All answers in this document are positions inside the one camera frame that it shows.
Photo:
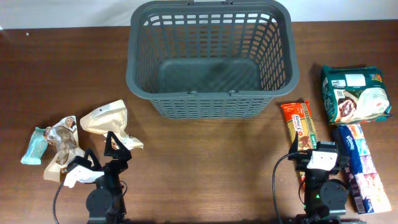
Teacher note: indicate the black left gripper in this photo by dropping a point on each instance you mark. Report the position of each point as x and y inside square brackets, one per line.
[106, 165]

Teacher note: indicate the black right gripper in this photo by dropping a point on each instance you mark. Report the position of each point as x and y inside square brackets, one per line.
[301, 159]

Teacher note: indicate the cream snack bag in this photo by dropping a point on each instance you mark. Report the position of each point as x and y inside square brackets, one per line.
[111, 117]

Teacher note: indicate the green tortilla wrap package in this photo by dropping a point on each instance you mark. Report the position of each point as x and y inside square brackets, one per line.
[354, 95]

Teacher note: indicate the blue Kleenex tissue multipack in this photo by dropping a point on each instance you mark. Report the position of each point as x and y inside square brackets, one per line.
[365, 183]

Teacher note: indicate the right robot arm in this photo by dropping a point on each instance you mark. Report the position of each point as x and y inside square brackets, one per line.
[324, 198]

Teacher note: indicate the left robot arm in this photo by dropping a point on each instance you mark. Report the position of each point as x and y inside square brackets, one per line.
[105, 203]

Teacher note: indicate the cream brown snack wrapper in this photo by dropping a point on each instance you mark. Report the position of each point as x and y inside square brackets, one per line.
[64, 137]

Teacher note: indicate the teal snack bar wrapper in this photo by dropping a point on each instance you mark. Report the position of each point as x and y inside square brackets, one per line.
[36, 148]

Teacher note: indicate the grey plastic basket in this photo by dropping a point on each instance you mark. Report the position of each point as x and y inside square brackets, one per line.
[211, 59]

